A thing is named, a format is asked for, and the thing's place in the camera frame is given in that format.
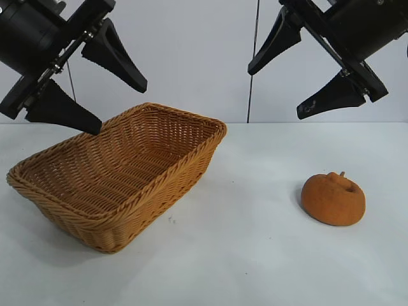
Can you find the tan woven wicker basket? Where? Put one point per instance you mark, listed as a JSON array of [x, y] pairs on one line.
[[111, 178]]

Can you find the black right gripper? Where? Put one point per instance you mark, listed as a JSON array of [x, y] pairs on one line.
[[360, 25]]

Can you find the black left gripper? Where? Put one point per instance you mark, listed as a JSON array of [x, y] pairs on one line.
[[28, 35]]

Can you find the orange fruit with stem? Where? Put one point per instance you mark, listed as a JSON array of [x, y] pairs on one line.
[[331, 201]]

